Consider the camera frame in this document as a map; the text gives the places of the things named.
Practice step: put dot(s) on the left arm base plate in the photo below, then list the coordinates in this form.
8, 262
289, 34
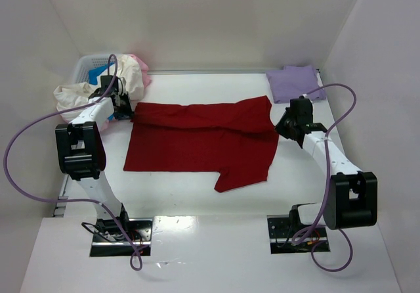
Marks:
106, 244

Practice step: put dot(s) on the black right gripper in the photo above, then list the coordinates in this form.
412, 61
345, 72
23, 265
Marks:
283, 127

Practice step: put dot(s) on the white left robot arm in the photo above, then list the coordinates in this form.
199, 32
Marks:
81, 154

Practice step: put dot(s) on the white plastic laundry basket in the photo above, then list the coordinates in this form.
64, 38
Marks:
84, 65

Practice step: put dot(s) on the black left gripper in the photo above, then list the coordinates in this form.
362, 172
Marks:
124, 110

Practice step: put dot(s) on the cream white t shirt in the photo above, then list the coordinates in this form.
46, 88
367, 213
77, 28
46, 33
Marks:
71, 99

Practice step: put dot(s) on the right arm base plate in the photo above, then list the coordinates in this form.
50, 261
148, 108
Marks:
281, 229

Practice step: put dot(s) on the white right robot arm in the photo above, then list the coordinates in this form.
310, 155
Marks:
350, 198

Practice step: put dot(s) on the red t shirt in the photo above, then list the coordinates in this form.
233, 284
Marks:
236, 140

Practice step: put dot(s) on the folded purple t shirt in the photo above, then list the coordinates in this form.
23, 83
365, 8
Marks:
293, 81

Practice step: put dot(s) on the blue t shirt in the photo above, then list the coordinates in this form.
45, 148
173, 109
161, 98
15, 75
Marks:
96, 74

